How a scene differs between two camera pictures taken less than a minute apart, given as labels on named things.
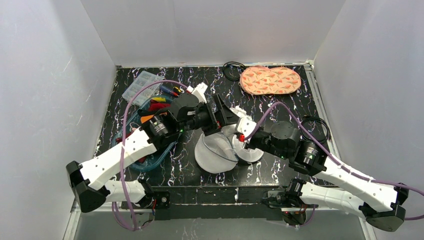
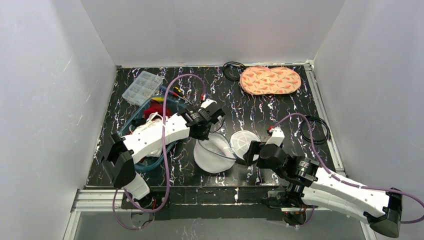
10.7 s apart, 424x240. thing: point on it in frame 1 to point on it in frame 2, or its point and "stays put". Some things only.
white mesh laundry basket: (218, 152) stays put
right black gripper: (250, 142) to (257, 153)
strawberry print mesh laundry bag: (260, 80) stays put
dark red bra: (155, 105) stays put
